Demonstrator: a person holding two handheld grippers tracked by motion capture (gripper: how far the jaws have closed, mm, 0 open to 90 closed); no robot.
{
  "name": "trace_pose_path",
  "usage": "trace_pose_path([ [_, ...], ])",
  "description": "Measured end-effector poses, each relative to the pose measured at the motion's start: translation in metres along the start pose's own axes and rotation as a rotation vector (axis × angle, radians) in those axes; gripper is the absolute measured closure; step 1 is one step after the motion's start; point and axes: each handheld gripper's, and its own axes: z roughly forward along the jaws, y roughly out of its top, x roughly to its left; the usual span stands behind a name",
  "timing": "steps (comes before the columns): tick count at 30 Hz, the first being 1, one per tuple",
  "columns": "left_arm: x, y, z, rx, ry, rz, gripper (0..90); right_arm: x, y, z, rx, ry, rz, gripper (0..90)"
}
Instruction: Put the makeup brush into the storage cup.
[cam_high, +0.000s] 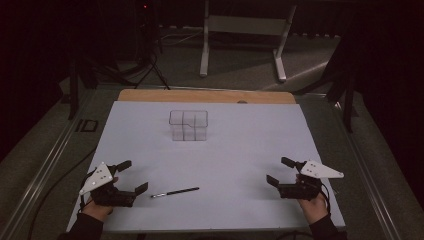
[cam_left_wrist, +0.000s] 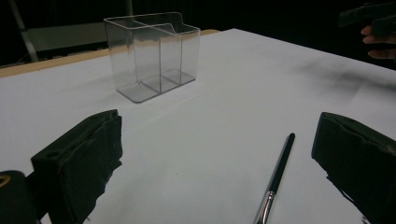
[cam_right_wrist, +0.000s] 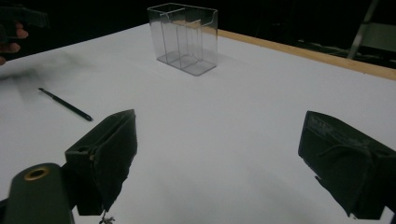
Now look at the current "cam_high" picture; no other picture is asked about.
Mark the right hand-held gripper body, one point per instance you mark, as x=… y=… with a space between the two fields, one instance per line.
x=300 y=191

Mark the large black metal stand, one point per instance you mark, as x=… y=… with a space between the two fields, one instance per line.
x=346 y=93

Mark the short black metal stand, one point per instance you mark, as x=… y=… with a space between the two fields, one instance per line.
x=73 y=93

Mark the person's right hand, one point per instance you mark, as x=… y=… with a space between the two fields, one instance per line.
x=315 y=210

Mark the white table mat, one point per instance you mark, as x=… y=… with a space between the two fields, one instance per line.
x=216 y=160

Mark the person's left hand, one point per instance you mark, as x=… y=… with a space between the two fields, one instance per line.
x=98 y=211

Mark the black tripod stand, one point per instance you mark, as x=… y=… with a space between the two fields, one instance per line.
x=151 y=50

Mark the black pen with silver tip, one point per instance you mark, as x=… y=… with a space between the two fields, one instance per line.
x=176 y=192

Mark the clear plastic organizer box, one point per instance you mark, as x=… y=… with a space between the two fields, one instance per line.
x=188 y=125

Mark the white metal desk frame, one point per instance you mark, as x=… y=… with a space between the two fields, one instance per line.
x=243 y=25

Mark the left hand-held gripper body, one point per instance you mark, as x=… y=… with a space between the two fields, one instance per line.
x=100 y=178

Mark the metal floor rail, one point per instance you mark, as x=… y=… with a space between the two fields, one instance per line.
x=40 y=173
x=363 y=166

